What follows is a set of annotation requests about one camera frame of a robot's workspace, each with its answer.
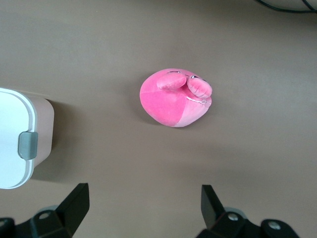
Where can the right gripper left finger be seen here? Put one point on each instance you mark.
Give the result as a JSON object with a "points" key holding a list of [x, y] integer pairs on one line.
{"points": [[74, 205]]}

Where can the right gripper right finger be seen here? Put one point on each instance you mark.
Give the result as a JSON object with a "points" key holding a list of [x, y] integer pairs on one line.
{"points": [[213, 210]]}

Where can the white box lid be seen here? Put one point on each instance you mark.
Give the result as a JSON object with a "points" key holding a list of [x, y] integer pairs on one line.
{"points": [[10, 138]]}

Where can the pink plush toy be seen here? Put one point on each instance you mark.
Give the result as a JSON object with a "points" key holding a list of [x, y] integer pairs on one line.
{"points": [[168, 106]]}

